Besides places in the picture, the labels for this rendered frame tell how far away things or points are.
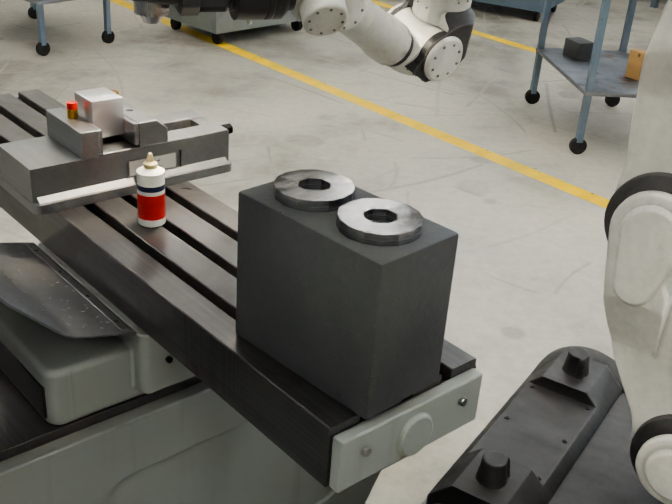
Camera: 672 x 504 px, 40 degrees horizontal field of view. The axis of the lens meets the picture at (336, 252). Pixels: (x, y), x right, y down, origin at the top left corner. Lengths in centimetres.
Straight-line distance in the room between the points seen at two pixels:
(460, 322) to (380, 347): 202
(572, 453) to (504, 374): 123
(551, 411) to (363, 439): 65
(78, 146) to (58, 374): 37
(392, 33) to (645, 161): 44
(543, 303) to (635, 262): 191
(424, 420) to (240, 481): 59
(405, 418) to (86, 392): 47
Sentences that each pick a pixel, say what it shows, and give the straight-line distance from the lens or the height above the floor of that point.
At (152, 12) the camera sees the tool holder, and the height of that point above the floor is 121.
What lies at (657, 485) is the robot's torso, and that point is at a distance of 139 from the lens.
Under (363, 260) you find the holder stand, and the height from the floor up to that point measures 108.
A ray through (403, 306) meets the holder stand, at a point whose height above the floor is 103.
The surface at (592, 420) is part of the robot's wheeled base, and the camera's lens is 160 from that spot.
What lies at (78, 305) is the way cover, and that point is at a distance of 131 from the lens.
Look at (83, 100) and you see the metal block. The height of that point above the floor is 104.
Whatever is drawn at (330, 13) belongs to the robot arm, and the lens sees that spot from 129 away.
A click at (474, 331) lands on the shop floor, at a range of 291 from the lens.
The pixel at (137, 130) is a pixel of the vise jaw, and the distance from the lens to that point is 146.
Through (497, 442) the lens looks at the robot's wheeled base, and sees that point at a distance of 149.
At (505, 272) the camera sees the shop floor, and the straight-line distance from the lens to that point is 329.
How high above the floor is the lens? 149
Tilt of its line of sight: 27 degrees down
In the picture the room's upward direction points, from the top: 4 degrees clockwise
